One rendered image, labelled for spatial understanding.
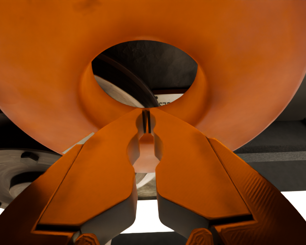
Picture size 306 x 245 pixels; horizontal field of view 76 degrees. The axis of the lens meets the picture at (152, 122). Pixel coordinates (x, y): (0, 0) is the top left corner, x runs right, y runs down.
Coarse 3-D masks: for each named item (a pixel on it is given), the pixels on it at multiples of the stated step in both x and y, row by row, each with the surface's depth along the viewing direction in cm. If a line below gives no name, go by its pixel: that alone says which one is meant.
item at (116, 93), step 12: (96, 60) 33; (96, 72) 29; (108, 72) 33; (120, 72) 35; (108, 84) 30; (120, 84) 33; (132, 84) 36; (120, 96) 32; (132, 96) 32; (144, 96) 38; (144, 180) 52
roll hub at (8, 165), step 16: (0, 128) 30; (16, 128) 30; (0, 144) 28; (16, 144) 28; (32, 144) 28; (0, 160) 29; (16, 160) 29; (48, 160) 29; (0, 176) 34; (16, 176) 34; (32, 176) 33; (0, 192) 39; (16, 192) 35; (0, 208) 42
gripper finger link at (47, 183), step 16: (80, 144) 9; (64, 160) 8; (48, 176) 7; (64, 176) 7; (32, 192) 7; (48, 192) 7; (16, 208) 6; (32, 208) 6; (0, 224) 6; (16, 224) 6; (32, 224) 6; (0, 240) 5; (16, 240) 5; (32, 240) 5; (48, 240) 5; (64, 240) 5
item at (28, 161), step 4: (24, 156) 27; (28, 156) 27; (32, 156) 28; (36, 156) 28; (20, 160) 28; (24, 160) 28; (28, 160) 28; (32, 160) 28; (36, 160) 28; (28, 164) 29; (32, 164) 29; (36, 164) 29; (0, 204) 39
